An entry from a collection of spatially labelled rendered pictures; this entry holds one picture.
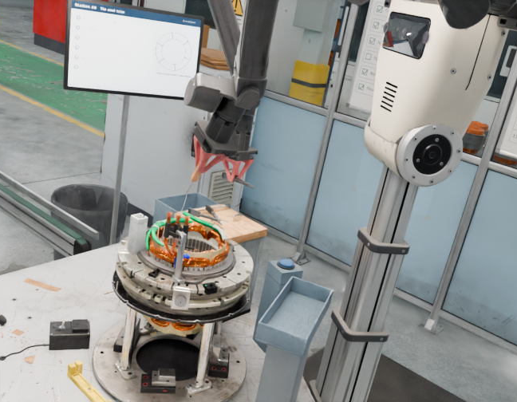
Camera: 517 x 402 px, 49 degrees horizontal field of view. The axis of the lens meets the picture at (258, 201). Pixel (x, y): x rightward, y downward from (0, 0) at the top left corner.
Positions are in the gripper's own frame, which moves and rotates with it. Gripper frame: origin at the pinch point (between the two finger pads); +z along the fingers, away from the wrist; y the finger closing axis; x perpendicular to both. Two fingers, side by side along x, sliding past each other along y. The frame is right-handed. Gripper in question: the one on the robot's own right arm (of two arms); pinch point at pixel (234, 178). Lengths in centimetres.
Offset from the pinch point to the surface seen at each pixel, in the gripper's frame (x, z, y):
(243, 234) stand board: 11.7, 12.2, 5.1
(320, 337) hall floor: -31, 119, -121
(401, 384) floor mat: 19, 119, -123
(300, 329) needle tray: 48, 17, 22
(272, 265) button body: 24.1, 15.7, 5.8
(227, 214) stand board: -1.2, 12.0, -0.9
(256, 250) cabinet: 11.3, 19.0, -2.1
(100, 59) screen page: -82, -19, -6
